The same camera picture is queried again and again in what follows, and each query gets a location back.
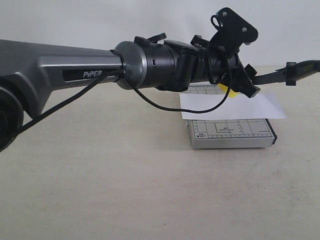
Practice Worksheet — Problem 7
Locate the black camera cable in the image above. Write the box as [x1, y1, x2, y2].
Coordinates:
[0, 14, 238, 146]

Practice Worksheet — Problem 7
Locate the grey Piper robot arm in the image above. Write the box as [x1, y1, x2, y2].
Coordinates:
[0, 33, 258, 150]

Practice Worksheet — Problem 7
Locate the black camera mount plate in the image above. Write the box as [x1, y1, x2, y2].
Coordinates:
[210, 7, 259, 51]

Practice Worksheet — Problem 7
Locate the grey paper cutter base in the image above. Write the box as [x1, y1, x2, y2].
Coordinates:
[186, 83, 278, 151]

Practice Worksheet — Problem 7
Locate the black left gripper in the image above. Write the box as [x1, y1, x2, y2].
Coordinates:
[190, 34, 261, 98]

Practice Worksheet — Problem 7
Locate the yellow foam cube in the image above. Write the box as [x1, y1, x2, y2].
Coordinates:
[217, 83, 239, 99]

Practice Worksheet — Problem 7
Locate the white paper strip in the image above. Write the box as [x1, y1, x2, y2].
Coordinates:
[179, 92, 287, 121]

